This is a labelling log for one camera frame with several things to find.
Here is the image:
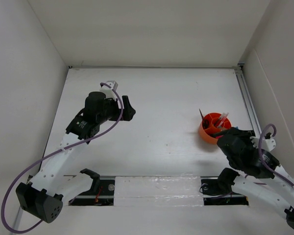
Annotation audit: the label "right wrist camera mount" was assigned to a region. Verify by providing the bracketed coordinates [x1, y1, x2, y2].
[250, 134, 276, 152]

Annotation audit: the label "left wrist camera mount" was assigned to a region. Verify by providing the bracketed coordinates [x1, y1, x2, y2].
[99, 80, 118, 96]

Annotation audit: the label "orange round divided container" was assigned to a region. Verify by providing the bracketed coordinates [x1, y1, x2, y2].
[198, 113, 232, 145]

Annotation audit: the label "pink pen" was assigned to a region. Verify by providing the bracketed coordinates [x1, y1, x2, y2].
[218, 113, 229, 128]

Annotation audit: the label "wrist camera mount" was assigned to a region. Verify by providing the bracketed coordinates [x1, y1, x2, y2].
[250, 134, 276, 152]
[99, 80, 118, 96]

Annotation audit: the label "black handled scissors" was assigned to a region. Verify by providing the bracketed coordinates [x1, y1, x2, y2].
[199, 109, 209, 129]

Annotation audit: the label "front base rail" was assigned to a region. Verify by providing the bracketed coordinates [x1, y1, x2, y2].
[70, 176, 249, 208]

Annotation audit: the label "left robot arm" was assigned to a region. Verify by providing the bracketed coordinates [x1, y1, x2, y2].
[16, 90, 136, 223]

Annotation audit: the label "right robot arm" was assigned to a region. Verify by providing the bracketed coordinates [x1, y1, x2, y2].
[216, 124, 294, 230]

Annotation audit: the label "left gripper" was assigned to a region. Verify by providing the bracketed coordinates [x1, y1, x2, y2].
[97, 95, 135, 124]

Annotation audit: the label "black gel pen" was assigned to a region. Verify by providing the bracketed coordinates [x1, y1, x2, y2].
[215, 113, 225, 127]

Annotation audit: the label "aluminium rail right side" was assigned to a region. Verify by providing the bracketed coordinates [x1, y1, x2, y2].
[233, 64, 262, 137]

